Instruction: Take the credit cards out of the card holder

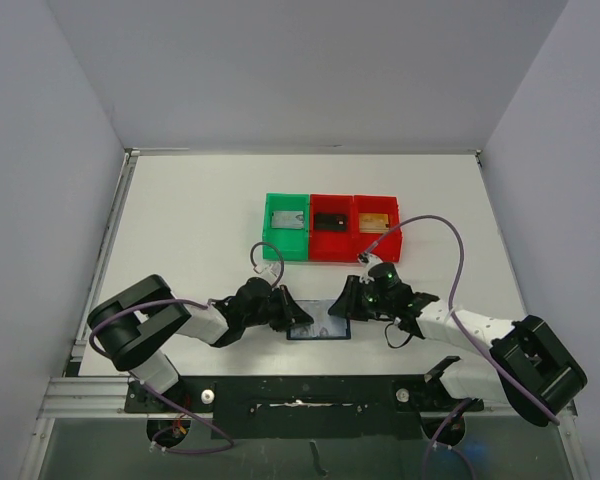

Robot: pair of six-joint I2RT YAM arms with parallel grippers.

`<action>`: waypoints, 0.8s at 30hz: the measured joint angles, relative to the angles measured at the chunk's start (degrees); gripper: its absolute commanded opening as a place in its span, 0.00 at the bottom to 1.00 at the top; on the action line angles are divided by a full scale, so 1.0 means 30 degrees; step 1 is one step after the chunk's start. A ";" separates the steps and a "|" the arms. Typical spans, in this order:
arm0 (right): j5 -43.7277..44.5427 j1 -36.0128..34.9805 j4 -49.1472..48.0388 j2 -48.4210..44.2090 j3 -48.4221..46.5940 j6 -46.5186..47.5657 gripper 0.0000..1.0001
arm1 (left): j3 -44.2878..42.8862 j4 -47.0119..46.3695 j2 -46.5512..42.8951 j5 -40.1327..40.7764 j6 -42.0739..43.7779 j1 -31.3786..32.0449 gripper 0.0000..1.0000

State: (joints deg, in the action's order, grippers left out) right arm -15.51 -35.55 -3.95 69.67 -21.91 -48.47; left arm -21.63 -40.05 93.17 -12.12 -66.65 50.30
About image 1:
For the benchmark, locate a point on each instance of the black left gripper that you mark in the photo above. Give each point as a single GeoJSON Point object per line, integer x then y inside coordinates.
{"type": "Point", "coordinates": [291, 313]}

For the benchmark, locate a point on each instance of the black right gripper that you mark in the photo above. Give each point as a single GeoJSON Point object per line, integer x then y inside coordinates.
{"type": "Point", "coordinates": [355, 294]}

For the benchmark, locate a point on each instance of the blue leather card holder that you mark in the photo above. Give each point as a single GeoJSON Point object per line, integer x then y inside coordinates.
{"type": "Point", "coordinates": [318, 310]}

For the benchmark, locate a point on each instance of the silver card from holder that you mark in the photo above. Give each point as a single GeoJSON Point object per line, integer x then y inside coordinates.
{"type": "Point", "coordinates": [287, 219]}

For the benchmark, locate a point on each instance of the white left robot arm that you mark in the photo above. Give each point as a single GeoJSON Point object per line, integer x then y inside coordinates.
{"type": "Point", "coordinates": [130, 328]}

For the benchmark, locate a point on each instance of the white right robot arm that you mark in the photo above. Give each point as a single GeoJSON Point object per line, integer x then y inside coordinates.
{"type": "Point", "coordinates": [532, 370]}

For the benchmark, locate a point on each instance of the gold credit card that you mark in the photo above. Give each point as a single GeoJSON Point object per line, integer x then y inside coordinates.
{"type": "Point", "coordinates": [373, 223]}

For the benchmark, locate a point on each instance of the black credit card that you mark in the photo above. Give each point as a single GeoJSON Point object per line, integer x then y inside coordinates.
{"type": "Point", "coordinates": [331, 222]}

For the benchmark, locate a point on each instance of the right red plastic bin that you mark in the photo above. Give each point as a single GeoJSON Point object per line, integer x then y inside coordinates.
{"type": "Point", "coordinates": [390, 248]}

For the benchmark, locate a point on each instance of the red plastic bin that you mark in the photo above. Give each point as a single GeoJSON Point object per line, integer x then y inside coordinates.
{"type": "Point", "coordinates": [327, 246]}
{"type": "Point", "coordinates": [390, 248]}

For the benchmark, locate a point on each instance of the middle red plastic bin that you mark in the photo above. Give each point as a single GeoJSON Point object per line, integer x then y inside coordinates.
{"type": "Point", "coordinates": [327, 246]}

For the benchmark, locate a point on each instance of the green plastic bin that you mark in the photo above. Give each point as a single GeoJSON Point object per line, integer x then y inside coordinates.
{"type": "Point", "coordinates": [292, 244]}

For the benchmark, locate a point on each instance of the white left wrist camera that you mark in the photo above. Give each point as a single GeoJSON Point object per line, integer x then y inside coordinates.
{"type": "Point", "coordinates": [269, 271]}

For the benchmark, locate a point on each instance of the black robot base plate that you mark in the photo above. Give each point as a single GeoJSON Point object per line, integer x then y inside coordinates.
{"type": "Point", "coordinates": [405, 407]}

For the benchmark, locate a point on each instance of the aluminium table edge rail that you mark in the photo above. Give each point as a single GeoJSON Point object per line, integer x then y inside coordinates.
{"type": "Point", "coordinates": [100, 398]}

